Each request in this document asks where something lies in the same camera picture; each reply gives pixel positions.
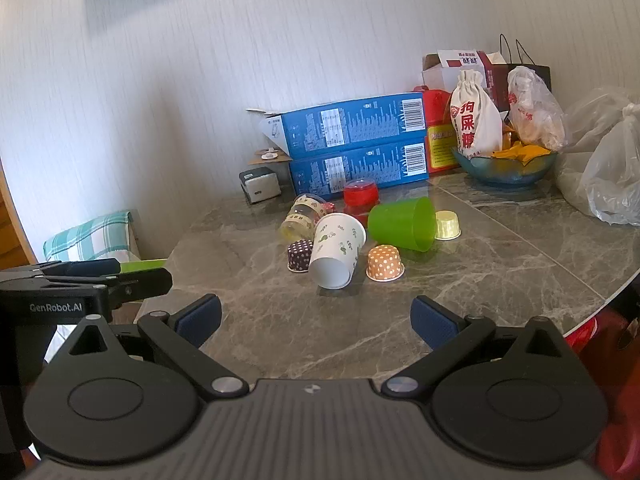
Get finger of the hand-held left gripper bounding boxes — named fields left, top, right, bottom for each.
left=102, top=267, right=174, bottom=310
left=0, top=258, right=122, bottom=282

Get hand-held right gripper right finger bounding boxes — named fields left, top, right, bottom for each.
left=381, top=296, right=588, bottom=401

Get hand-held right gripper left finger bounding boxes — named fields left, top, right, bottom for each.
left=47, top=294, right=251, bottom=403

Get white paper cup green print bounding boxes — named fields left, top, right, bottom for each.
left=308, top=212, right=367, bottom=290

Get green plastic cup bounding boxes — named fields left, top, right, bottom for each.
left=367, top=196, right=437, bottom=252

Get red plastic cup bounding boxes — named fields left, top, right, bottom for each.
left=343, top=179, right=379, bottom=228

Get clear patterned plastic cup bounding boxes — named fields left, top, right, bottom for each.
left=279, top=194, right=337, bottom=242

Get light green strip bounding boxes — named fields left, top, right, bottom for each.
left=120, top=258, right=169, bottom=273

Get orange polka dot cupcake liner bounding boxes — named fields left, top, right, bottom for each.
left=366, top=245, right=405, bottom=282

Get wooden furniture panel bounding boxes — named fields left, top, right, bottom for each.
left=0, top=157, right=38, bottom=273

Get yellow cupcake liner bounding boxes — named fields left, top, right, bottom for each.
left=434, top=210, right=462, bottom=241

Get dark polka dot cupcake liner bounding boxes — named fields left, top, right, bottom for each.
left=286, top=240, right=315, bottom=273

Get small white device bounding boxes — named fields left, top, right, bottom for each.
left=239, top=167, right=282, bottom=205

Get blue glass bowl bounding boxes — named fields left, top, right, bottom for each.
left=452, top=146, right=558, bottom=184

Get blue carton box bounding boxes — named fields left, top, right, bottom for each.
left=289, top=141, right=431, bottom=200

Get red box yellow label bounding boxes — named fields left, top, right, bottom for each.
left=421, top=87, right=462, bottom=176

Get cardboard piece with white knobs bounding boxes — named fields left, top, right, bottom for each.
left=248, top=146, right=293, bottom=166

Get red chair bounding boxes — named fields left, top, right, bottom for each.
left=565, top=305, right=640, bottom=480

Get yellow snack packets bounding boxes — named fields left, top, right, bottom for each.
left=492, top=125, right=549, bottom=167

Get upper blue box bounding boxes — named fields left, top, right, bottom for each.
left=246, top=91, right=426, bottom=158

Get clear plastic bag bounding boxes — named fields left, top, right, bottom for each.
left=562, top=86, right=640, bottom=153
left=556, top=104, right=640, bottom=227

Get plastic bag with snacks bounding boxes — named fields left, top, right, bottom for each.
left=506, top=66, right=568, bottom=152

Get white and red carton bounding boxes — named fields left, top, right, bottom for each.
left=421, top=49, right=512, bottom=111

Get black paper bag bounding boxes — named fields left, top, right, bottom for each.
left=498, top=34, right=552, bottom=93

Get white cloth drawstring bag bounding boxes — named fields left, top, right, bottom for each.
left=449, top=70, right=503, bottom=158

